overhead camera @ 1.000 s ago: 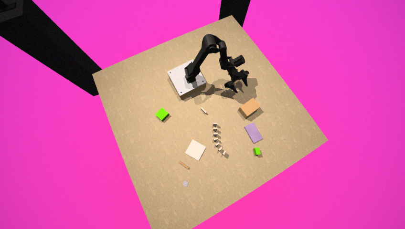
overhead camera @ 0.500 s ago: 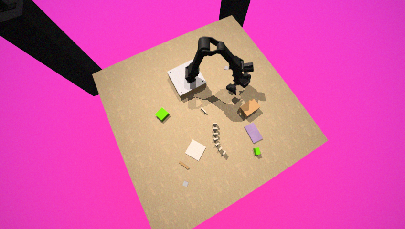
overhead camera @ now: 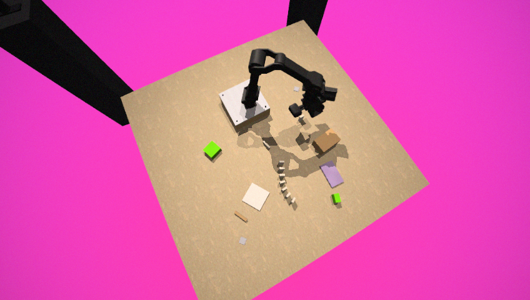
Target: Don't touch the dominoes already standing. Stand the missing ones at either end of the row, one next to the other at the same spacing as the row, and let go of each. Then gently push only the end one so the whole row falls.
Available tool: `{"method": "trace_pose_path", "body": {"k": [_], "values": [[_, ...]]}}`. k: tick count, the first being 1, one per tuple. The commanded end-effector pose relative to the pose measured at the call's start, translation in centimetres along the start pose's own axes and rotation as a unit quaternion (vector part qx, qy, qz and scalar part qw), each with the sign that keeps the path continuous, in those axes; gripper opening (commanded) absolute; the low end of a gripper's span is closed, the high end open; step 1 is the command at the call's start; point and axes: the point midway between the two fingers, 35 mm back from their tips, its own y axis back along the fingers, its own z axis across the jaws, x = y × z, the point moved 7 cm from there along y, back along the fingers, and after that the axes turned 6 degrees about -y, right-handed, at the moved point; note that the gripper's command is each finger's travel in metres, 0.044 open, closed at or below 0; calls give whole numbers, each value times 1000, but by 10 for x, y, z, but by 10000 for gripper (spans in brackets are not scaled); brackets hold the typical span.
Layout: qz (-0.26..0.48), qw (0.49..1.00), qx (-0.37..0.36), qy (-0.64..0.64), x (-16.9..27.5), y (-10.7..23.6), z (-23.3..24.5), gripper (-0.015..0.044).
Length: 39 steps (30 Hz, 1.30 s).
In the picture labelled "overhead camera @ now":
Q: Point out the green block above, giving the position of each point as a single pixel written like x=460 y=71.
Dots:
x=336 y=198
x=212 y=150

